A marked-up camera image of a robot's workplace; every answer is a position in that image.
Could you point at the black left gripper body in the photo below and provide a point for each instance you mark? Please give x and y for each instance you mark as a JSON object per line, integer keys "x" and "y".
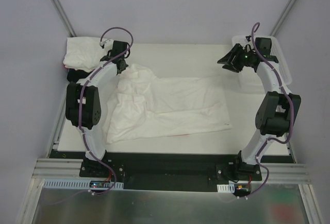
{"x": 121, "y": 65}

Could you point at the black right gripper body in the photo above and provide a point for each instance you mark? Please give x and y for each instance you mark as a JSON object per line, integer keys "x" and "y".
{"x": 237, "y": 58}

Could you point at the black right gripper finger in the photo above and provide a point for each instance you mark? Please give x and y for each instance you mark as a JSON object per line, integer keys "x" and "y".
{"x": 231, "y": 55}
{"x": 236, "y": 68}

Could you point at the white t shirt red print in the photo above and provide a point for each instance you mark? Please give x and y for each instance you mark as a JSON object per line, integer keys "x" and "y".
{"x": 145, "y": 106}

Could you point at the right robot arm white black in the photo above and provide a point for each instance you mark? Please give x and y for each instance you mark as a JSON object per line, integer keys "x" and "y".
{"x": 276, "y": 115}

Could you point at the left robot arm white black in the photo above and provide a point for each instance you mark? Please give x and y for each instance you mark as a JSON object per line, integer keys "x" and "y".
{"x": 86, "y": 99}

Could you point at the white plastic basket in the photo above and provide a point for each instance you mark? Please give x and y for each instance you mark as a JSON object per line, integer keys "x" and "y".
{"x": 248, "y": 79}

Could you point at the folded white t shirt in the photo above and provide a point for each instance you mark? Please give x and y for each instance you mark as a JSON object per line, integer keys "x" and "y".
{"x": 83, "y": 53}

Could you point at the folded black t shirt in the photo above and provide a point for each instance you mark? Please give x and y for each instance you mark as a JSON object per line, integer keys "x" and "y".
{"x": 75, "y": 75}

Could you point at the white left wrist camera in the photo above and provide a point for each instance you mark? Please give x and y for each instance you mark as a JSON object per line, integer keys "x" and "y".
{"x": 107, "y": 44}

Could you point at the aluminium frame post right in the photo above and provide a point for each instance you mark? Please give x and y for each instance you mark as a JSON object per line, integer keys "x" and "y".
{"x": 282, "y": 17}

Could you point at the aluminium frame post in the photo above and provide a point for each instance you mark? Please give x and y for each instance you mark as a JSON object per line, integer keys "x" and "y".
{"x": 63, "y": 17}
{"x": 282, "y": 17}

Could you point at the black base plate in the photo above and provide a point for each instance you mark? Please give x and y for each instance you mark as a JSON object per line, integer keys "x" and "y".
{"x": 171, "y": 183}

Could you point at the aluminium frame post left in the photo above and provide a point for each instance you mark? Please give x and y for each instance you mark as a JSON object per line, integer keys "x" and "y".
{"x": 63, "y": 17}

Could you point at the aluminium side rail right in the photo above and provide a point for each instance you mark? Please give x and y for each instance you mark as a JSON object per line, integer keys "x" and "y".
{"x": 290, "y": 151}

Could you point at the white slotted cable duct right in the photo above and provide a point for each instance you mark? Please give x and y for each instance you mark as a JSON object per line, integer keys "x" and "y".
{"x": 233, "y": 188}

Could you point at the white slotted cable duct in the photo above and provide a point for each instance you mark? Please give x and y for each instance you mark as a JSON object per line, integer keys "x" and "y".
{"x": 233, "y": 188}
{"x": 81, "y": 184}

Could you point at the aluminium front rail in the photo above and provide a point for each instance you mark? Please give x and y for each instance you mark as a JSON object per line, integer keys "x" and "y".
{"x": 275, "y": 173}

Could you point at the white slotted cable duct left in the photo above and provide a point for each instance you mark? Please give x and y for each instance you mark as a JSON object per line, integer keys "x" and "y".
{"x": 81, "y": 184}

